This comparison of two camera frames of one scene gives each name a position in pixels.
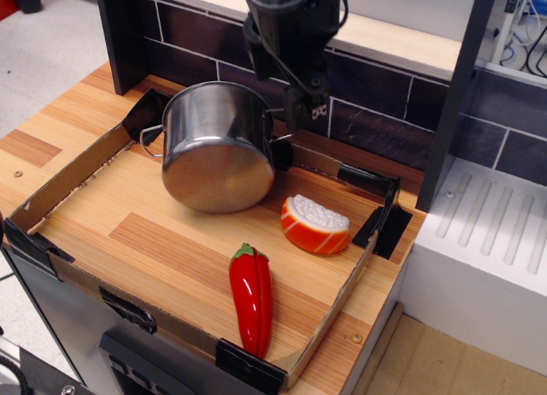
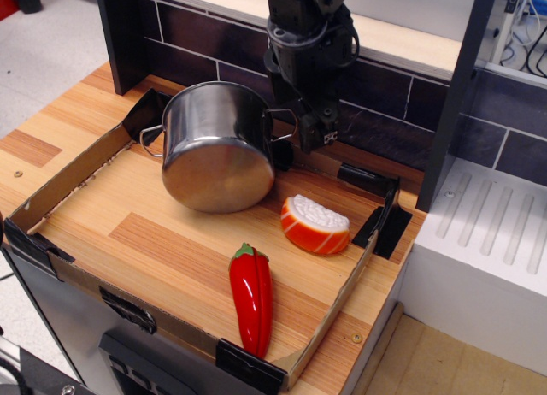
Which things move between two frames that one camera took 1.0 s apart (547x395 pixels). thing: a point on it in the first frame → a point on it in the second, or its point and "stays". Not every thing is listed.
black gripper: x=287 y=31 → x=312 y=38
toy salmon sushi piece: x=314 y=226 stays
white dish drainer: x=478 y=268 stays
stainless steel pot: x=217 y=144 stays
